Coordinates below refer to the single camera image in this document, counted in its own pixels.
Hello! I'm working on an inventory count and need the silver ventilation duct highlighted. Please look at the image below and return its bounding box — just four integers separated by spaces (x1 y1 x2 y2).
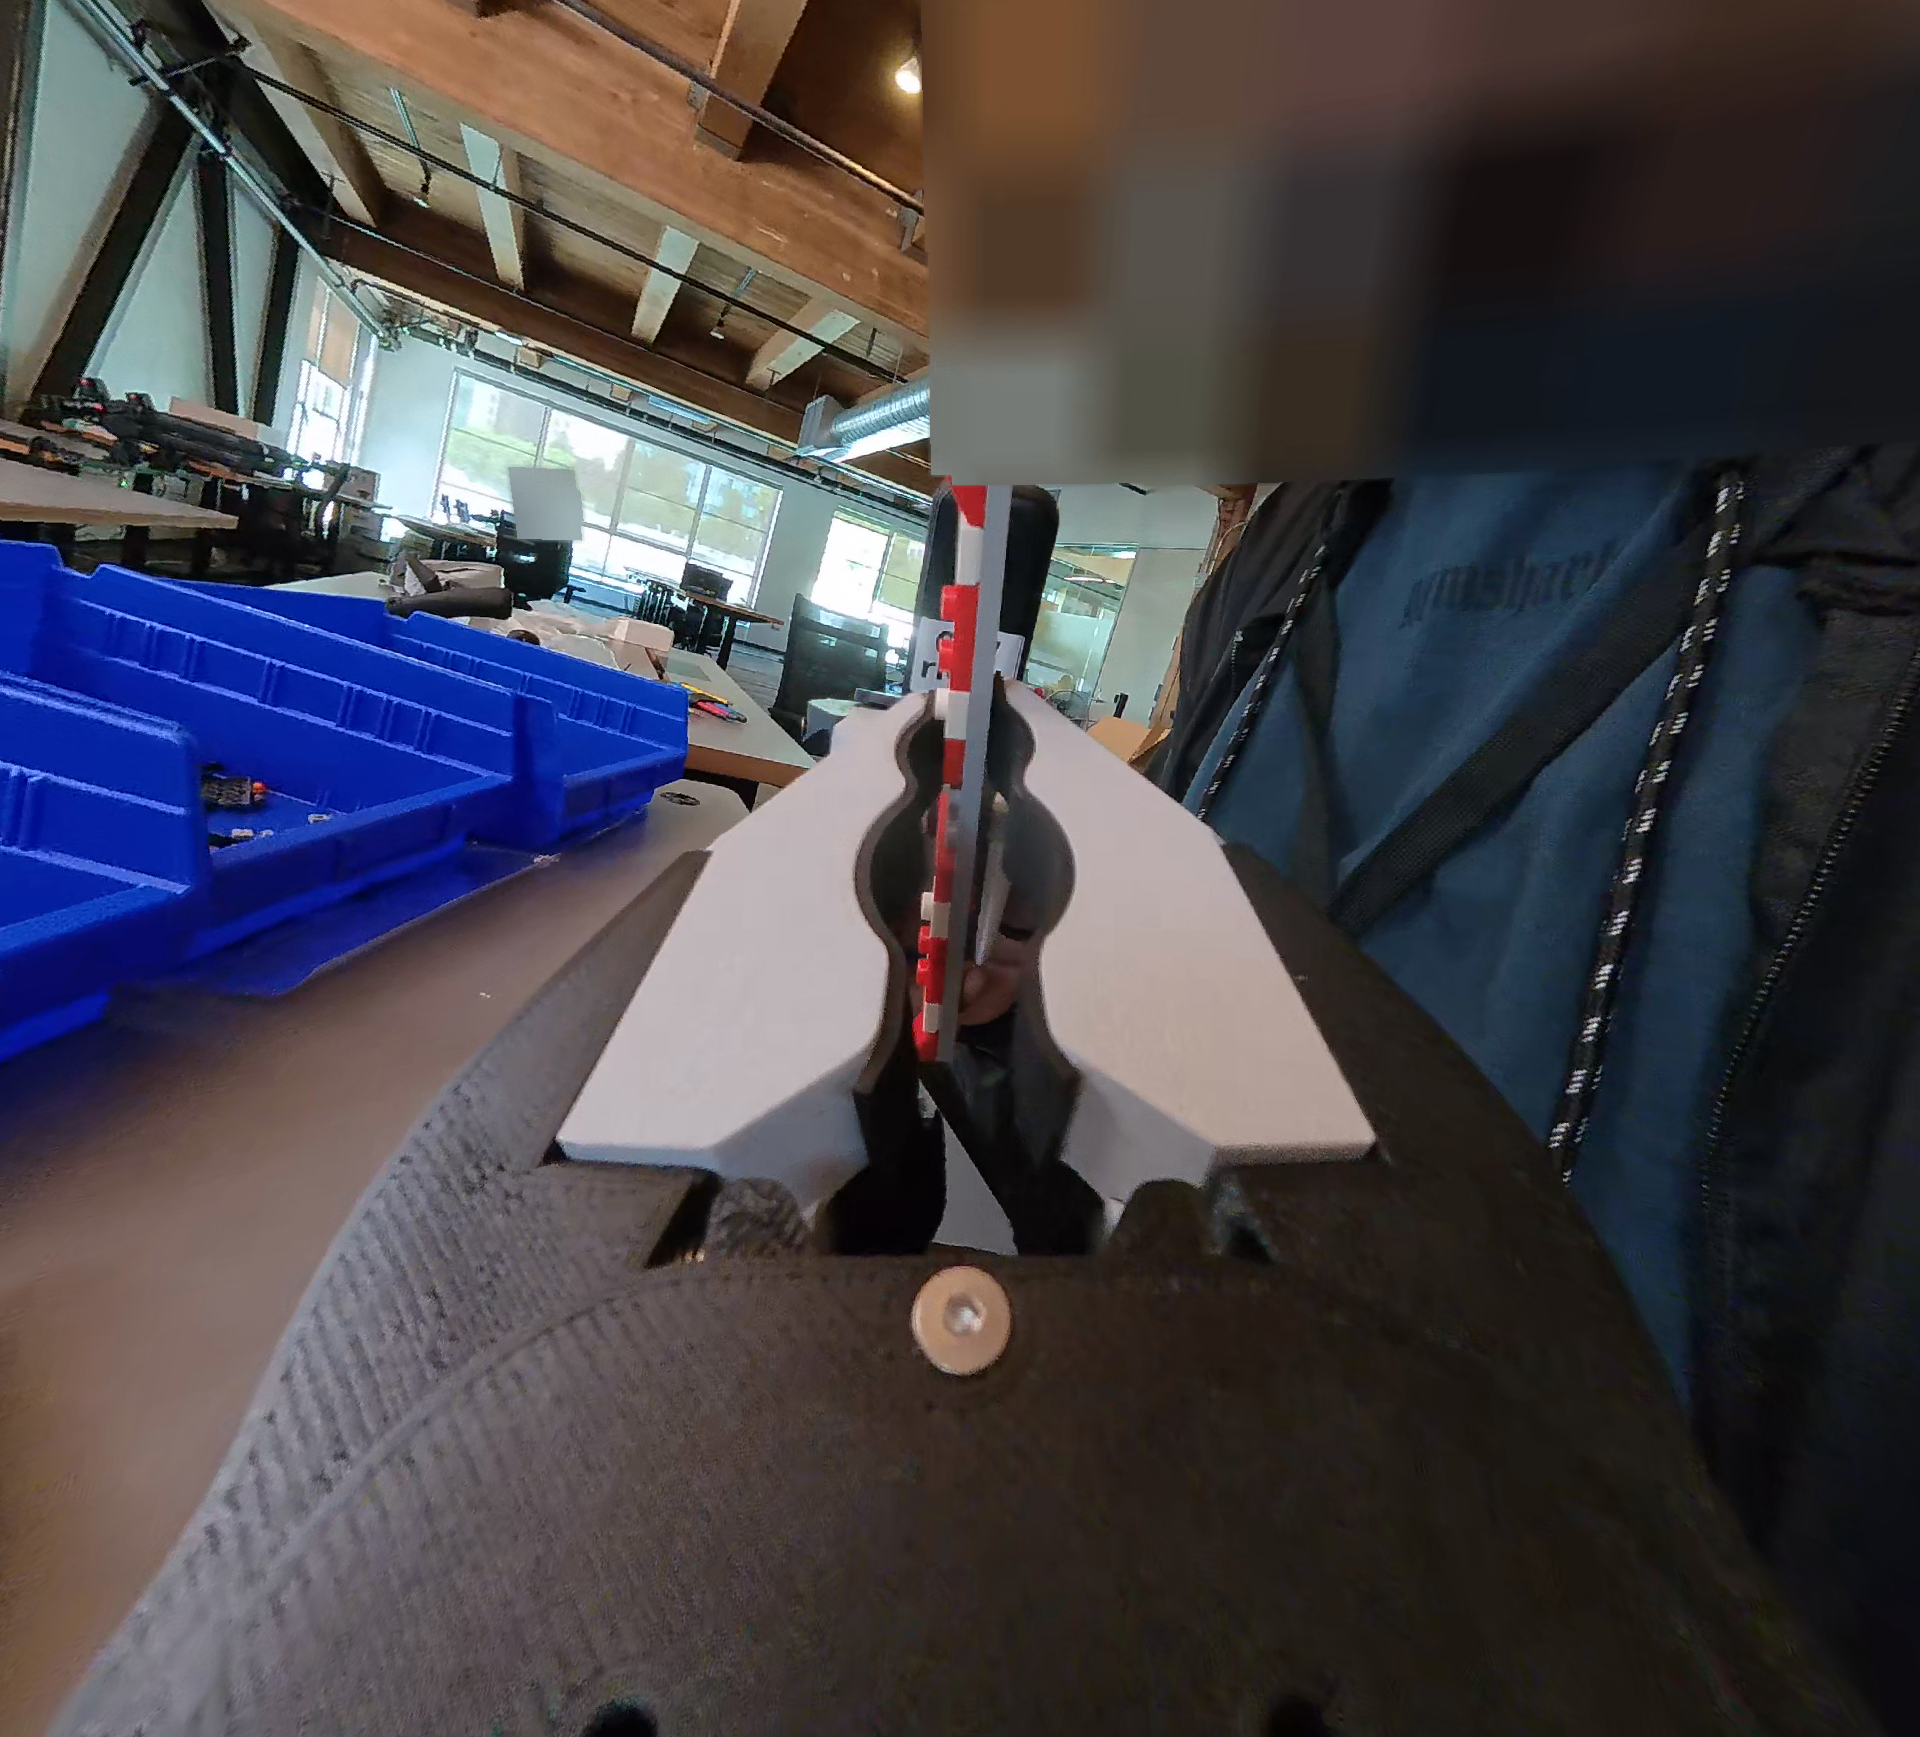
798 367 936 459

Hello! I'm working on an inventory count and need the red white brick wing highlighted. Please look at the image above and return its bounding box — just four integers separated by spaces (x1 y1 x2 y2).
907 479 1011 1064

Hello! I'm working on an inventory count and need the person in blue hoodie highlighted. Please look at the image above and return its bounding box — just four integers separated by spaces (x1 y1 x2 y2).
1163 446 1920 1737

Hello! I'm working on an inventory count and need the black office chair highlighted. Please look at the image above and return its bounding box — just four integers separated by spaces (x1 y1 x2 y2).
776 593 891 721

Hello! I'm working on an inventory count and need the person's blue hooded sweatshirt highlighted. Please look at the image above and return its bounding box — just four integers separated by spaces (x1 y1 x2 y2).
1184 464 1870 1416

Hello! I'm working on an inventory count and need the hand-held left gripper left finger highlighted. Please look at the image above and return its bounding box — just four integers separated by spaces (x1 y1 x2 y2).
555 693 954 1237

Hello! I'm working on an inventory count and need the white table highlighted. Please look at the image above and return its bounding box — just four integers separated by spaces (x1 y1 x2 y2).
270 566 820 791

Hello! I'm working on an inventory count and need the black shoulder strap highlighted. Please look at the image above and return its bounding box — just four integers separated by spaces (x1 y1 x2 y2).
1332 656 1660 933

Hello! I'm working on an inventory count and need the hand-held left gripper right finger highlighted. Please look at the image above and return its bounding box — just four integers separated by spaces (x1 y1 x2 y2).
960 678 1381 1245

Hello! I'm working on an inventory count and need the grey brown desk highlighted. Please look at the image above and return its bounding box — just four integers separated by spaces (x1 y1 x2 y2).
0 777 820 1737

